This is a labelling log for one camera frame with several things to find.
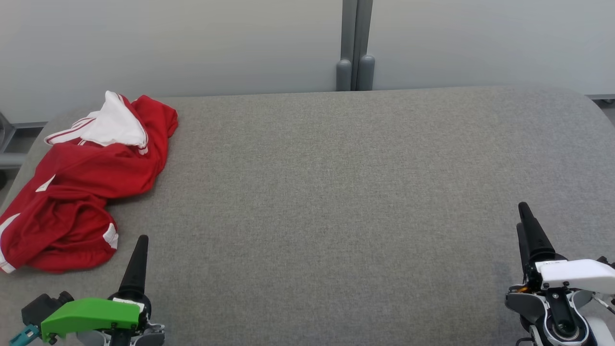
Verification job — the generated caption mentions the grey metal side frame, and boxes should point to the grey metal side frame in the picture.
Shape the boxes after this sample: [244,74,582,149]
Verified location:
[0,111,49,170]

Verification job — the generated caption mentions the red shorts white stripes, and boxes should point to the red shorts white stripes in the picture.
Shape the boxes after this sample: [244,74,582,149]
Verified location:
[0,185,119,274]

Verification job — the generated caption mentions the grey partition post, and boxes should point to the grey partition post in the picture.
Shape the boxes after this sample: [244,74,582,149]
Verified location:
[336,0,376,92]

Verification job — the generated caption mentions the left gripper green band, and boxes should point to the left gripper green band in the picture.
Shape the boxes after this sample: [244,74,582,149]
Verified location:
[41,235,152,346]

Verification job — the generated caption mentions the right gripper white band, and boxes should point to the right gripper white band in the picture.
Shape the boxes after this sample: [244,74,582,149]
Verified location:
[517,202,615,295]

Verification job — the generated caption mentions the red white basketball jersey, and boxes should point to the red white basketball jersey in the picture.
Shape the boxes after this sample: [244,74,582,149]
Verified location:
[14,90,179,212]

